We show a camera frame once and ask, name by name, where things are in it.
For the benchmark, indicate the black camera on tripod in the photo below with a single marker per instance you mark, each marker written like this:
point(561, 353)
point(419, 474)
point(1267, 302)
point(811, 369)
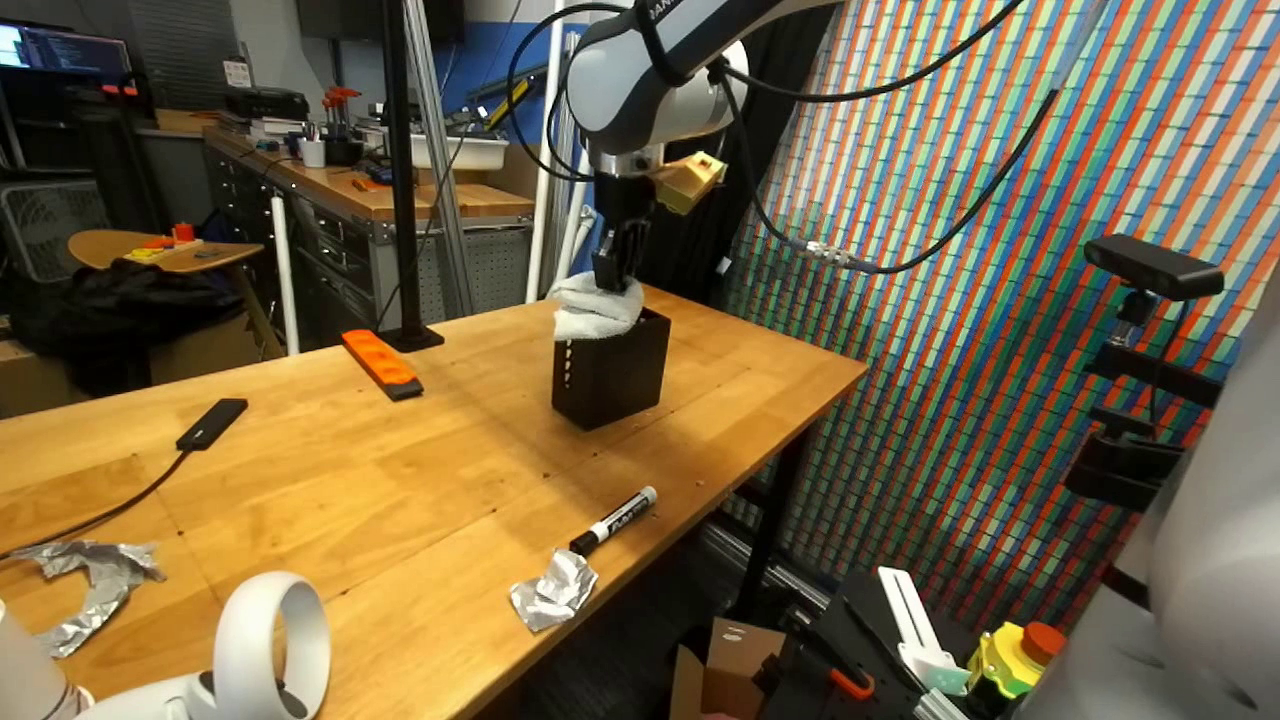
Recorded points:
point(1127, 458)

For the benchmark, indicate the cardboard box on floor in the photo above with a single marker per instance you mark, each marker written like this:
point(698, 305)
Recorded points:
point(716, 674)

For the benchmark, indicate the black clamp orange handle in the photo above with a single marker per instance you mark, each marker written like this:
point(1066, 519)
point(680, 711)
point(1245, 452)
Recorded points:
point(849, 683)

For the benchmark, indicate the wooden workbench in background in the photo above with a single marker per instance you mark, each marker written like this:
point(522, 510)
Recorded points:
point(342, 235)

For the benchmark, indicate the yellow red emergency stop button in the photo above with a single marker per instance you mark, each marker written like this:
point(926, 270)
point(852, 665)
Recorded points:
point(1015, 656)

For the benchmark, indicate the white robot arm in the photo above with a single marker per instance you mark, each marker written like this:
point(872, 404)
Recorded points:
point(656, 75)

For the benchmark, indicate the computer monitor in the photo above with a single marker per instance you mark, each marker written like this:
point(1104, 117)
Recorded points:
point(62, 53)

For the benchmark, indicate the round wooden stool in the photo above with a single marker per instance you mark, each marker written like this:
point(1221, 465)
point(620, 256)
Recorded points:
point(182, 256)

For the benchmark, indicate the black and white marker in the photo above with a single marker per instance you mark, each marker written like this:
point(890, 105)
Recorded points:
point(614, 520)

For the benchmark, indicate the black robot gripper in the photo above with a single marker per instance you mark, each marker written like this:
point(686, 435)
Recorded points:
point(625, 208)

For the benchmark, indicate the yellow-green wrist camera box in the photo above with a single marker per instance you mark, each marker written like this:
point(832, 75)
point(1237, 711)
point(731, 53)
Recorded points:
point(686, 182)

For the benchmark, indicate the orange and black block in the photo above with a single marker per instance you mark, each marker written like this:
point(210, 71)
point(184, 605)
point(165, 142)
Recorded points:
point(382, 361)

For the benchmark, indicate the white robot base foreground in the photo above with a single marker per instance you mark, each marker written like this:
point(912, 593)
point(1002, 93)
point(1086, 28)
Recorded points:
point(1205, 644)

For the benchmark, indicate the white towel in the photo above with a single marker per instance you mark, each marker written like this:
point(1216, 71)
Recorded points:
point(595, 313)

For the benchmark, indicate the black vertical pole stand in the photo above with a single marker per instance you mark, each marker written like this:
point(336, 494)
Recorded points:
point(409, 334)

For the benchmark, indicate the large crumpled silver foil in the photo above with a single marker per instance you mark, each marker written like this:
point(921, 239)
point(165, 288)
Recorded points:
point(75, 591)

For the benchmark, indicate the black perforated box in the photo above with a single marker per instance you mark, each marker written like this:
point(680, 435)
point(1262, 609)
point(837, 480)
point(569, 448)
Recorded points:
point(596, 383)

